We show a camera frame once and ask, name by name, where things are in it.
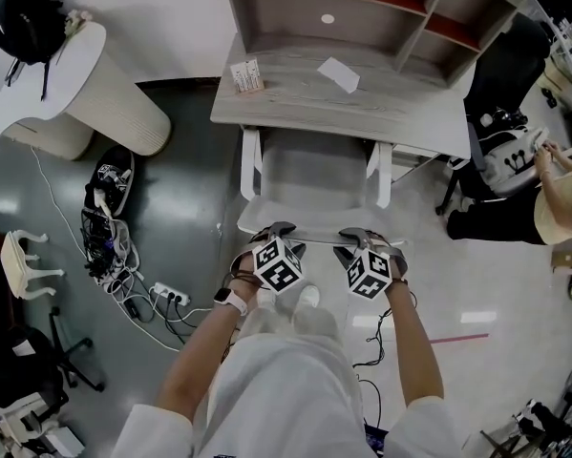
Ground person's right forearm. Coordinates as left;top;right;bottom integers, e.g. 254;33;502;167
385;281;445;407

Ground person's left forearm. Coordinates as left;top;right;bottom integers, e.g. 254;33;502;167
155;298;248;422

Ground black oval tray with electronics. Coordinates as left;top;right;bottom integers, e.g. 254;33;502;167
83;146;137;219

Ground tangle of cables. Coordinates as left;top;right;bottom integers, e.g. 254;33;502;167
79;207;146;300

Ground black backpack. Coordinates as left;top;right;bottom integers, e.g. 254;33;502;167
0;0;66;102

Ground white wrist watch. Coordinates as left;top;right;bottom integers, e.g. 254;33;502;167
212;287;249;317

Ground white workbench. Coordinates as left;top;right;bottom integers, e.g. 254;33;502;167
0;391;86;458

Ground black tripod stand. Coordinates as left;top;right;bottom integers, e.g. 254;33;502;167
478;398;572;458

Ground person's right white shoe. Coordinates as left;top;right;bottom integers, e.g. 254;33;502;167
294;283;322;310

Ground person's light trousers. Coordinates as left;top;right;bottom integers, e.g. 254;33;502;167
237;302;343;352

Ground person's white shoe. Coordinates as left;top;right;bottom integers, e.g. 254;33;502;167
255;286;278;315
294;283;322;310

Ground white power strip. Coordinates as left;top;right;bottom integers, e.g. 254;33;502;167
152;281;191;305

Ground person's left white shoe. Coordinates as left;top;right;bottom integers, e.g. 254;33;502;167
255;286;278;315

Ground white office desk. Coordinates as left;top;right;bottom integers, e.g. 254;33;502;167
523;0;572;152

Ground white grey carrier backpack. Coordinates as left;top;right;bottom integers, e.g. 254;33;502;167
478;126;549;198

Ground white armchair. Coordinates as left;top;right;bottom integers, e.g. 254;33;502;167
237;129;409;250

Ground white curved side table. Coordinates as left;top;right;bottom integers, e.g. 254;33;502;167
0;19;173;161

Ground black waist-worn device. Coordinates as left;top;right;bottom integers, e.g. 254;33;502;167
364;422;390;458

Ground white paper sheet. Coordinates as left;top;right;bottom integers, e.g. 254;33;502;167
316;56;362;94

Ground person's white shirt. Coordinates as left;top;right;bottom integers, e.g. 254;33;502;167
108;334;458;458

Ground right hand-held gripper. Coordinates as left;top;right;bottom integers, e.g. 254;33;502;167
332;226;409;301

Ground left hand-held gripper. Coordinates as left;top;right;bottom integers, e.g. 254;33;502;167
230;220;308;295

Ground red tape strip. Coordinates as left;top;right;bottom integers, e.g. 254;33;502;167
428;332;490;345

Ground cream ornate stool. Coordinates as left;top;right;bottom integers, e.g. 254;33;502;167
0;229;66;300

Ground black office chair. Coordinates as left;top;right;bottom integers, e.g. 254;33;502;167
0;305;106;428
435;14;554;217

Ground grey wooden desk with shelves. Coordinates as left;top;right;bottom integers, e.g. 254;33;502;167
209;0;528;183

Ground pale flower bunch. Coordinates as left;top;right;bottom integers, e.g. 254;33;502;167
63;10;94;37

